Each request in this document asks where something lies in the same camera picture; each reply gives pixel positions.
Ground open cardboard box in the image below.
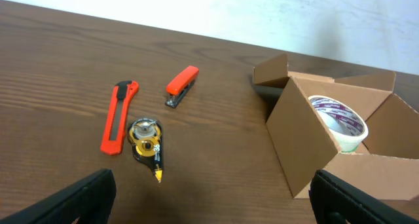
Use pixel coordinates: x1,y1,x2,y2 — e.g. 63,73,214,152
253,54,418,200

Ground green tape roll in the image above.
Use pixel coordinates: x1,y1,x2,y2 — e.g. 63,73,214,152
342,145,359,153

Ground red mini stapler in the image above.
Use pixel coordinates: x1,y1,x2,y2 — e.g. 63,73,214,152
165,65,199,109

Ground red utility knife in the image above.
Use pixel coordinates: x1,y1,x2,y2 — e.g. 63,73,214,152
100,81,139,155

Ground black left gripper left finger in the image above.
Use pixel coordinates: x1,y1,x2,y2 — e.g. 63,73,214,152
1,169,117,224

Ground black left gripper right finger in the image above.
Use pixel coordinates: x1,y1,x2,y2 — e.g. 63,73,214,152
308,170,418,224

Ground black yellow correction tape dispenser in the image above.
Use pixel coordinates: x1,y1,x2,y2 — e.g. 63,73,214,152
128,117,164,183

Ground white tape roll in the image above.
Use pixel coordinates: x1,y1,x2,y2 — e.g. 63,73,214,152
308,95,369,150

